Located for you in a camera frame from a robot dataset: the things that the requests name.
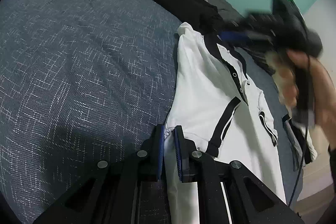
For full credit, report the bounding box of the person's right hand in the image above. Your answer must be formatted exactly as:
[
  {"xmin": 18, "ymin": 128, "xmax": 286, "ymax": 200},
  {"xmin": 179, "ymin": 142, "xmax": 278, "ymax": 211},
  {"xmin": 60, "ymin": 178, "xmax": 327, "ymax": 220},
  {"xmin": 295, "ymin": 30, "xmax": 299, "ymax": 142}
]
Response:
[{"xmin": 265, "ymin": 49, "xmax": 336, "ymax": 132}]

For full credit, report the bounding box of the white polo shirt black trim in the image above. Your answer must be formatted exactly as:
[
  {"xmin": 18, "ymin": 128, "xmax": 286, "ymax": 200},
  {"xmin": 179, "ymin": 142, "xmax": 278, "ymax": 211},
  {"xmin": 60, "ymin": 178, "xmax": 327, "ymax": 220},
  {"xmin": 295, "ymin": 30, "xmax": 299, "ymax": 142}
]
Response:
[{"xmin": 164, "ymin": 22, "xmax": 288, "ymax": 224}]

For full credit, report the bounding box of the person's right forearm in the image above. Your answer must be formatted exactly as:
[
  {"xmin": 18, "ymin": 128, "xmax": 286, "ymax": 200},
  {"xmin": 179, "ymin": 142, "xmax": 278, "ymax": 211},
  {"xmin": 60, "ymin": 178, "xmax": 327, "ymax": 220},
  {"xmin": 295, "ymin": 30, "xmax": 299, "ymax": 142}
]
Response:
[{"xmin": 325, "ymin": 135, "xmax": 336, "ymax": 188}]

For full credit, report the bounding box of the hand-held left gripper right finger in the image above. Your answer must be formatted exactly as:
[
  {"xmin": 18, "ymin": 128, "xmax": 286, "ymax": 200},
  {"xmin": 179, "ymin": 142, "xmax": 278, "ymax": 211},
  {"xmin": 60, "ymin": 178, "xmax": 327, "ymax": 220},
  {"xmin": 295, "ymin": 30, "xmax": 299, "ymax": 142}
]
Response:
[{"xmin": 175, "ymin": 125, "xmax": 303, "ymax": 224}]

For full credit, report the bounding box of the folded black and white garment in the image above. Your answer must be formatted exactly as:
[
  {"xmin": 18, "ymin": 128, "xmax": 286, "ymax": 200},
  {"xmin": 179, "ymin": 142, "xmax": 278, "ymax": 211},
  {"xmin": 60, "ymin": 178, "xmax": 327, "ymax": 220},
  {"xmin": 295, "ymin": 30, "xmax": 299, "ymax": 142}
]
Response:
[{"xmin": 283, "ymin": 114, "xmax": 315, "ymax": 172}]

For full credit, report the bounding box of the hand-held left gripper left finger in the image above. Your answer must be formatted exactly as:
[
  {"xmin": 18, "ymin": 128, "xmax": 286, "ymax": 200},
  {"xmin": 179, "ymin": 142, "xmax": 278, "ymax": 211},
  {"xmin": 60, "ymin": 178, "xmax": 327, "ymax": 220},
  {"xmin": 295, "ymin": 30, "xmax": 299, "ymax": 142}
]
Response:
[{"xmin": 33, "ymin": 124, "xmax": 165, "ymax": 224}]

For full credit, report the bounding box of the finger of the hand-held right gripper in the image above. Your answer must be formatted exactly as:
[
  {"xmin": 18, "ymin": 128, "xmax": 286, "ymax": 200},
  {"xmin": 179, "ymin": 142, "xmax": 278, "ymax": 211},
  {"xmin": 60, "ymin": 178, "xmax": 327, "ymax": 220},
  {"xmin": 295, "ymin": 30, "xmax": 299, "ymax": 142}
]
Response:
[{"xmin": 218, "ymin": 17, "xmax": 276, "ymax": 46}]

